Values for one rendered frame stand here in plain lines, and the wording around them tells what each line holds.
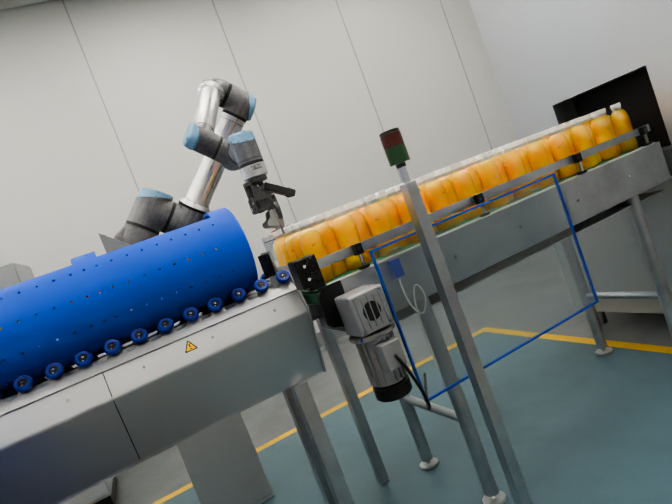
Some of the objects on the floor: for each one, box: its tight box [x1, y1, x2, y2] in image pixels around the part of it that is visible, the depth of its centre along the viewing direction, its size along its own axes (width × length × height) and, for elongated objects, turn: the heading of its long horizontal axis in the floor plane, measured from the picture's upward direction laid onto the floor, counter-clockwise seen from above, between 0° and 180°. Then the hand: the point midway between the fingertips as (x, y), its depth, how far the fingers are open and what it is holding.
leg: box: [282, 388, 336, 504], centre depth 182 cm, size 6×6×63 cm
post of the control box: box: [316, 317, 390, 484], centre depth 212 cm, size 4×4×100 cm
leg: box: [290, 380, 355, 504], centre depth 169 cm, size 6×6×63 cm
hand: (282, 230), depth 186 cm, fingers closed on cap, 4 cm apart
